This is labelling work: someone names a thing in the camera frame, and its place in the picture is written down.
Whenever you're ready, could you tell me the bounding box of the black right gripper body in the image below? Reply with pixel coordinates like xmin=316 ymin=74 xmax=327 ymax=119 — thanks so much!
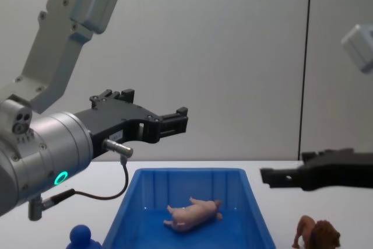
xmin=297 ymin=148 xmax=373 ymax=192

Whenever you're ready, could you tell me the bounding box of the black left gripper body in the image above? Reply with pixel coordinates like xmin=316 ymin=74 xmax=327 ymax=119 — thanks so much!
xmin=75 ymin=103 xmax=160 ymax=160

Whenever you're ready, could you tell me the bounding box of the blue plastic bin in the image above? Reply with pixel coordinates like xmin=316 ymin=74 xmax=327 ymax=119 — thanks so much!
xmin=100 ymin=167 xmax=277 ymax=249

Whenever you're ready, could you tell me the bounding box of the brown toy lion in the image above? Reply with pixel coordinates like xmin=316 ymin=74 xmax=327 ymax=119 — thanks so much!
xmin=292 ymin=215 xmax=342 ymax=249

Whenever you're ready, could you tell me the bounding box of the pink toy pig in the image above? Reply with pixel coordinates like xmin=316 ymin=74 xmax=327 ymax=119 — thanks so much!
xmin=163 ymin=197 xmax=224 ymax=232

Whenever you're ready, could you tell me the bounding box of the blue round-headed toy figure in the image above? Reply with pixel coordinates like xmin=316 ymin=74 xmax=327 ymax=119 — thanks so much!
xmin=66 ymin=224 xmax=102 ymax=249

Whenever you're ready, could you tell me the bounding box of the thin dark gripper cable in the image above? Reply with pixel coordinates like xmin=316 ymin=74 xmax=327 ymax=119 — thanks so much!
xmin=28 ymin=139 xmax=135 ymax=221

